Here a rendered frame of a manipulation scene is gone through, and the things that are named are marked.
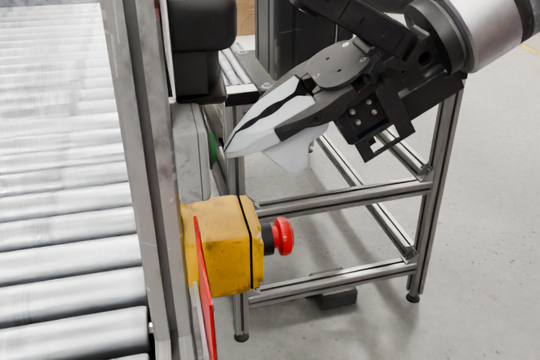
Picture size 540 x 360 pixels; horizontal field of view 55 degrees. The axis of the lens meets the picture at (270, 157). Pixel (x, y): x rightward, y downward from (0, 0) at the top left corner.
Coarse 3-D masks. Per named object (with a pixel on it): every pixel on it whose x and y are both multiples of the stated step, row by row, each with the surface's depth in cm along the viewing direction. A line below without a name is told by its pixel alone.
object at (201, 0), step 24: (168, 0) 39; (192, 0) 40; (216, 0) 40; (192, 24) 40; (216, 24) 41; (192, 48) 42; (216, 48) 42; (216, 72) 45; (192, 96) 45; (216, 96) 45
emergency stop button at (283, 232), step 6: (276, 222) 52; (282, 222) 51; (288, 222) 51; (276, 228) 51; (282, 228) 50; (288, 228) 50; (276, 234) 51; (282, 234) 50; (288, 234) 50; (276, 240) 51; (282, 240) 50; (288, 240) 50; (276, 246) 51; (282, 246) 50; (288, 246) 50; (282, 252) 51; (288, 252) 51
